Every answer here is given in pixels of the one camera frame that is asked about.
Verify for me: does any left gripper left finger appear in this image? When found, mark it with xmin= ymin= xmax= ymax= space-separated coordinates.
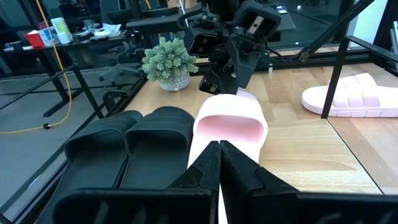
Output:
xmin=52 ymin=140 xmax=222 ymax=224

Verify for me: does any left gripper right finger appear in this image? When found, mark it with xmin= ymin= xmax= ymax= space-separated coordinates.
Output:
xmin=220 ymin=140 xmax=398 ymax=224

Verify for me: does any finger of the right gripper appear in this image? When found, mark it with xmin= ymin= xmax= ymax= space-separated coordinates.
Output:
xmin=231 ymin=46 xmax=262 ymax=90
xmin=198 ymin=67 xmax=240 ymax=95

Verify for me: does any pink slide sandal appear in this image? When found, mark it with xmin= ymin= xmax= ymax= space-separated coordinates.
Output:
xmin=300 ymin=72 xmax=398 ymax=118
xmin=186 ymin=89 xmax=269 ymax=224

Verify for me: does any black slide sandal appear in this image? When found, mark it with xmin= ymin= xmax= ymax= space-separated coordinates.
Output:
xmin=119 ymin=106 xmax=196 ymax=190
xmin=35 ymin=110 xmax=144 ymax=224

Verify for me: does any bushy green plant white pot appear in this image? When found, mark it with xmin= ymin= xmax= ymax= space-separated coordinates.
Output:
xmin=141 ymin=36 xmax=200 ymax=93

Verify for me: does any grey office chair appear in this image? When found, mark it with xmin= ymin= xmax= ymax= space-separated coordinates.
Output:
xmin=98 ymin=40 xmax=141 ymax=82

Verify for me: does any black office desk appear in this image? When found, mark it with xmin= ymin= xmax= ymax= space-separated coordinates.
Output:
xmin=0 ymin=29 xmax=147 ymax=119

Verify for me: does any green and white canister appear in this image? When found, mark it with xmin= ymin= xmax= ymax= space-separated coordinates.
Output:
xmin=50 ymin=17 xmax=72 ymax=45

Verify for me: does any white and blue box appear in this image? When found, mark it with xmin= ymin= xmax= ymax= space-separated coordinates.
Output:
xmin=39 ymin=26 xmax=60 ymax=47

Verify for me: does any red box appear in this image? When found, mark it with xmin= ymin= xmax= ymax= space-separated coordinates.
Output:
xmin=24 ymin=30 xmax=46 ymax=49

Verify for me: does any wooden shelf with black frame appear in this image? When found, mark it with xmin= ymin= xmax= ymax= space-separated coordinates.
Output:
xmin=257 ymin=0 xmax=398 ymax=196

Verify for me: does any yellow cable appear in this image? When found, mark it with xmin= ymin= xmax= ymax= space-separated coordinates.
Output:
xmin=0 ymin=0 xmax=73 ymax=135

